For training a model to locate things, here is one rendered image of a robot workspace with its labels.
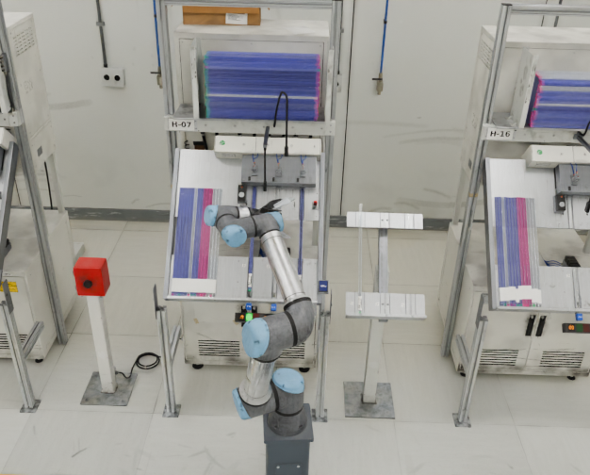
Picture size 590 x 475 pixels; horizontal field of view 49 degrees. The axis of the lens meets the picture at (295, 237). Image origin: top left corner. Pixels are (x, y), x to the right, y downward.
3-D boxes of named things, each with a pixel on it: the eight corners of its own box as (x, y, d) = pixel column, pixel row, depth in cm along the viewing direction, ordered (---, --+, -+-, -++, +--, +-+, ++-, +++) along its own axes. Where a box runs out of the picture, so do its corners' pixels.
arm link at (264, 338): (276, 416, 240) (300, 333, 200) (238, 428, 235) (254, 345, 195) (265, 388, 247) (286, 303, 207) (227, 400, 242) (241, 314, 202)
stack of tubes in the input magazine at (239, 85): (319, 121, 292) (320, 61, 279) (204, 118, 293) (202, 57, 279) (318, 111, 303) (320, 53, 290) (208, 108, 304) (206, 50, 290)
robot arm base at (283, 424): (308, 435, 244) (309, 417, 239) (268, 437, 243) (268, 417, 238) (305, 406, 257) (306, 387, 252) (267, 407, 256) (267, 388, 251)
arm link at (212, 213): (207, 232, 225) (201, 219, 232) (237, 232, 231) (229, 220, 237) (213, 212, 222) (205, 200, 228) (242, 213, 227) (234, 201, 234)
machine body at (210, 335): (315, 377, 351) (319, 281, 319) (185, 372, 351) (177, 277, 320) (315, 304, 407) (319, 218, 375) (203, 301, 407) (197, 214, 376)
